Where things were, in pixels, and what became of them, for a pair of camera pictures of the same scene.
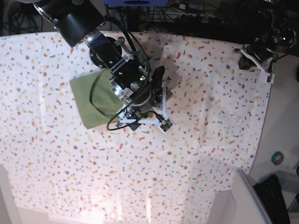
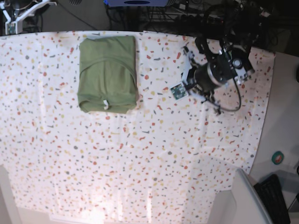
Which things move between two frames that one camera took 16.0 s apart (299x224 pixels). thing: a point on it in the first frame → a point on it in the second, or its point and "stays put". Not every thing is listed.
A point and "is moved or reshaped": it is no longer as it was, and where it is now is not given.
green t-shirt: (95, 98) is moved or reshaped
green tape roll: (277, 157) stays put
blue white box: (136, 3) stays put
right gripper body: (260, 46) → (219, 70)
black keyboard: (270, 192) stays put
